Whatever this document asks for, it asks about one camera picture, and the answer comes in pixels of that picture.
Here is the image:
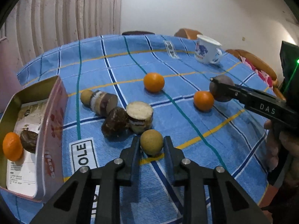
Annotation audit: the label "brown leather sofa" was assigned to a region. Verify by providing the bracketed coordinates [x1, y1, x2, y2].
[226, 49, 286, 100]

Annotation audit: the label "orange mandarin middle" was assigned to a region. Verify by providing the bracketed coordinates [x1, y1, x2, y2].
[143, 72, 165, 93]

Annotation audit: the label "pink plastic pitcher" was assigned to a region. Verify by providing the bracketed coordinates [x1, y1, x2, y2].
[0, 37, 21, 113]

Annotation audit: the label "dark chocolate cake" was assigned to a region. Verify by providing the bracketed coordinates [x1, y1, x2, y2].
[101, 107, 129, 138]

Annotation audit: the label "black round stool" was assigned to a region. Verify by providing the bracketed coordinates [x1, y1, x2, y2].
[122, 30, 155, 35]

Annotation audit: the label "dark purple round fruit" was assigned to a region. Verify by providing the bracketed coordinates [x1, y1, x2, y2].
[209, 75, 235, 102]

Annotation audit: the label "pink patterned curtain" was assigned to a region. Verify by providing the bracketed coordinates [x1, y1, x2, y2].
[1, 0, 121, 69]

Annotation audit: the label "orange mandarin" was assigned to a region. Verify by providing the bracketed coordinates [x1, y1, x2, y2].
[143, 72, 165, 93]
[194, 91, 214, 111]

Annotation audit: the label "paper leaflet in tin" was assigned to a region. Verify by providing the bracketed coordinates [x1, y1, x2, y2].
[6, 100, 47, 197]

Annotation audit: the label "cream topped cake roll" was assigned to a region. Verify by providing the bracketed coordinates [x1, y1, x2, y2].
[126, 101, 154, 135]

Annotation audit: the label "pink floral cloth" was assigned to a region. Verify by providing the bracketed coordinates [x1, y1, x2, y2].
[241, 57, 273, 88]

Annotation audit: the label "green-brown longan far left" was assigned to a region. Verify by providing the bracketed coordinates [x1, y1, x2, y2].
[80, 90, 93, 107]

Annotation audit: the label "brown chocolate cake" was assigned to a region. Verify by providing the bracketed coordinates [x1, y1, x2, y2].
[20, 130, 38, 154]

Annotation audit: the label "brown leather chair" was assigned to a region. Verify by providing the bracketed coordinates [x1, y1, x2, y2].
[174, 28, 202, 40]

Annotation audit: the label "green-lit camera box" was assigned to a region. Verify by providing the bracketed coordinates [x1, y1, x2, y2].
[280, 41, 299, 104]

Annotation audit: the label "large orange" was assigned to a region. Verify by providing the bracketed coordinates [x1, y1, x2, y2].
[3, 132, 23, 162]

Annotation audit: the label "white mug blue print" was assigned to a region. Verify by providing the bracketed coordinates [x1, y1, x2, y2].
[195, 34, 223, 64]

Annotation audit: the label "blue plaid tablecloth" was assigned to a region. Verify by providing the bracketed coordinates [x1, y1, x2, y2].
[17, 34, 272, 203]

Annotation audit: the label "yellow-green longan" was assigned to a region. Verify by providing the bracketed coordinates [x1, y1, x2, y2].
[140, 130, 164, 156]

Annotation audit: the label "person's right hand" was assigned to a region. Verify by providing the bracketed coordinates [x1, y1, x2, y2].
[264, 120, 298, 188]

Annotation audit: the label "layered cake roll dark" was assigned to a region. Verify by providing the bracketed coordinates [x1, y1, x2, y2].
[90, 91, 118, 117]

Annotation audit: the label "orange mandarin right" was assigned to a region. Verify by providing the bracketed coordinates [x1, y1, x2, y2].
[194, 91, 214, 111]

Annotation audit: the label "pink metal tin box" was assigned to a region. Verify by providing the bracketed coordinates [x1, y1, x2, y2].
[1, 75, 68, 202]

